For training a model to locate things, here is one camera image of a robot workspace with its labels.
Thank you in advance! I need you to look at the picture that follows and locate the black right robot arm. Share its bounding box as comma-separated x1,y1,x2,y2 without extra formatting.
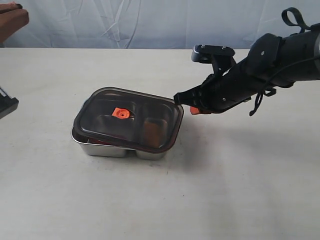
173,24,320,116

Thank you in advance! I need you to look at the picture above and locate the grey backdrop cloth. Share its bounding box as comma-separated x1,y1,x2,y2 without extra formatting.
3,0,320,49

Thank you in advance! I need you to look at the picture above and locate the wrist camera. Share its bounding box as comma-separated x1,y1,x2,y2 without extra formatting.
0,88,19,119
191,44,235,64

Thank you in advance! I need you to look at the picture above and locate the smoked lid with orange seal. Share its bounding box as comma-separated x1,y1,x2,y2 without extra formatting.
72,87,184,154

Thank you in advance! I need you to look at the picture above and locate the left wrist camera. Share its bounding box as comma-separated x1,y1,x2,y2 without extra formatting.
0,88,19,119

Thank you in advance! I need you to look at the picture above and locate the steel two-compartment lunch box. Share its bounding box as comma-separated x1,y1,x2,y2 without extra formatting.
71,128,173,161

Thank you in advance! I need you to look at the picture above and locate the yellow cheese wedge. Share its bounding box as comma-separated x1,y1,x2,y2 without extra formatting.
143,119,161,148

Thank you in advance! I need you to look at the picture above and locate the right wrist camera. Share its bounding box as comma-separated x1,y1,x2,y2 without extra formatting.
191,44,235,64

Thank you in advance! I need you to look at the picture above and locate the red sausage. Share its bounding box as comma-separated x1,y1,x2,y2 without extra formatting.
91,139,109,145

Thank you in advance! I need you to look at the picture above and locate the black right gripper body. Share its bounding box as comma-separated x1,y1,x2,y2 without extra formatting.
173,62,265,113

